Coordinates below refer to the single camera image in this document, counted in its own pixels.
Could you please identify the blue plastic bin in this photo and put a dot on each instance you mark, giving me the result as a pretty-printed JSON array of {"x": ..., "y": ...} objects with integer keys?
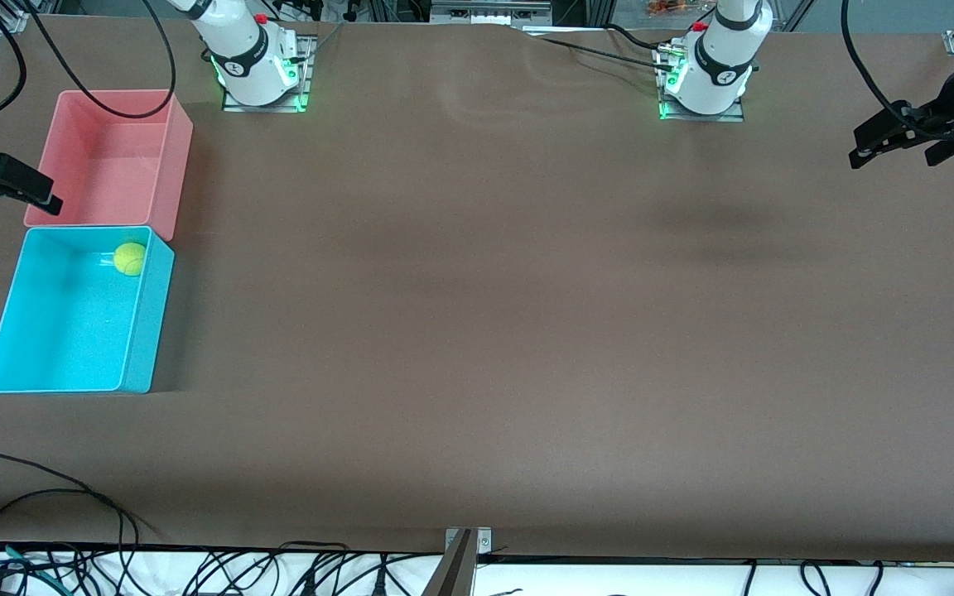
[{"x": 63, "y": 331}]

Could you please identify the grey metal box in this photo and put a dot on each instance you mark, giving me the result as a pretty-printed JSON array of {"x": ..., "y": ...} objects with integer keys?
[{"x": 489, "y": 12}]

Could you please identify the pink plastic bin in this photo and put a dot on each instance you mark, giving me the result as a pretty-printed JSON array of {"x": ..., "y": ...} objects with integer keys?
[{"x": 121, "y": 165}]

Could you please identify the orange items in clear box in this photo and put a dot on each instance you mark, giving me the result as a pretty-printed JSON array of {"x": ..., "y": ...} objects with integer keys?
[{"x": 672, "y": 7}]

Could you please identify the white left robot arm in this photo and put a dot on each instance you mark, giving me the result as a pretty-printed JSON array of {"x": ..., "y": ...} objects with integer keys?
[{"x": 717, "y": 66}]

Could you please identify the metal corner bracket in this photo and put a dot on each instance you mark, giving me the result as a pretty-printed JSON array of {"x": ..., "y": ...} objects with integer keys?
[{"x": 484, "y": 540}]

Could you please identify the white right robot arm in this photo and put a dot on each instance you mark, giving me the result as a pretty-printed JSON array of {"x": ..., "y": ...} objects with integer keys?
[{"x": 245, "y": 58}]

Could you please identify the yellow-green tennis ball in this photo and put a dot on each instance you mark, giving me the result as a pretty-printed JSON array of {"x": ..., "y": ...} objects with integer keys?
[{"x": 129, "y": 258}]

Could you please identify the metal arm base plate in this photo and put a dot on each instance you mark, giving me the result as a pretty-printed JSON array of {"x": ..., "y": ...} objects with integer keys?
[
  {"x": 729, "y": 117},
  {"x": 305, "y": 74}
]

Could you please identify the aluminium profile beam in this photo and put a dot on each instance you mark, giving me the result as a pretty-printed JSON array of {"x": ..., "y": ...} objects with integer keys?
[{"x": 454, "y": 571}]

